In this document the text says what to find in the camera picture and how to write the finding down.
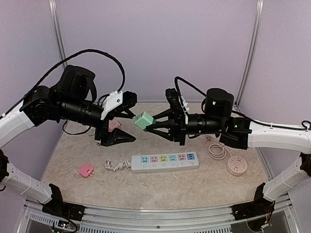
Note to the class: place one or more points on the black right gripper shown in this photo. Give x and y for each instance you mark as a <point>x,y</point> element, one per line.
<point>177,131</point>

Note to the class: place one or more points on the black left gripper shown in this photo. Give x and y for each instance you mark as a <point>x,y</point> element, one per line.
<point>109,138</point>

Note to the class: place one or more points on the green cube plug adapter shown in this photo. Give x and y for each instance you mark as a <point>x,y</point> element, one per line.
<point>143,120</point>

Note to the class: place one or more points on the pink plug adapter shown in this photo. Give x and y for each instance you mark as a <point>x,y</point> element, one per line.
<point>86,170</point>

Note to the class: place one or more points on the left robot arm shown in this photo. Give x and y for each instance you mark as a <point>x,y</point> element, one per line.
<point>72,98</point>

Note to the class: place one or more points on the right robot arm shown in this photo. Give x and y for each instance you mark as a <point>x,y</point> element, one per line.
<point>240,132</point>

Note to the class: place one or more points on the pink cube socket adapter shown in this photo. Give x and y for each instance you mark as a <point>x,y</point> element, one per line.
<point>113,124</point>

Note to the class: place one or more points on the white cube adapter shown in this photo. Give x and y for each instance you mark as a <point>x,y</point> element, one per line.
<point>91,131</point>

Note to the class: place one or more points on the white multicolour power strip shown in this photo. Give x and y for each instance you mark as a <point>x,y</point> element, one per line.
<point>164,162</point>

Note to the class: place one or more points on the pink round socket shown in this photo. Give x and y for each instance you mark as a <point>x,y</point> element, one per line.
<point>236,165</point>

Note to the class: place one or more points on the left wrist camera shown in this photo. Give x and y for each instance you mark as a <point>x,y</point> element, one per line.
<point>116,100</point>

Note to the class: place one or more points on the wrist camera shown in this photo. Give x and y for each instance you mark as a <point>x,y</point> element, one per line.
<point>116,100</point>
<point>174,101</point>

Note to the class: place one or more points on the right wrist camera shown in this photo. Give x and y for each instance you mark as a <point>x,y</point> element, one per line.
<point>174,101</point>

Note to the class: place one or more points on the white power strip cord plug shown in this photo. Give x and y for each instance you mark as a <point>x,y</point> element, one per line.
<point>119,166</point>

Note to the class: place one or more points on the aluminium front frame rail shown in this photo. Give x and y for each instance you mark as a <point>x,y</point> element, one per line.
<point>215,219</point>

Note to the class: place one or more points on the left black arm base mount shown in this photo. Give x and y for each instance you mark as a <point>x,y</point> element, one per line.
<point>57,207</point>

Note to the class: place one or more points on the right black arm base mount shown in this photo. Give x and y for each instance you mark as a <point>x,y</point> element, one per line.
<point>258,206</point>

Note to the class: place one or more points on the left aluminium corner post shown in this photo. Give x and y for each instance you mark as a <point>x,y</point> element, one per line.
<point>57,29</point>

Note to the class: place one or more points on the aluminium corner post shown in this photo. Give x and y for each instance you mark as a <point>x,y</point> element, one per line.
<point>57,29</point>
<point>251,52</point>

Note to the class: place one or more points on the right aluminium corner post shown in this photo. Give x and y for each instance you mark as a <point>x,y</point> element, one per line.
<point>251,52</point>

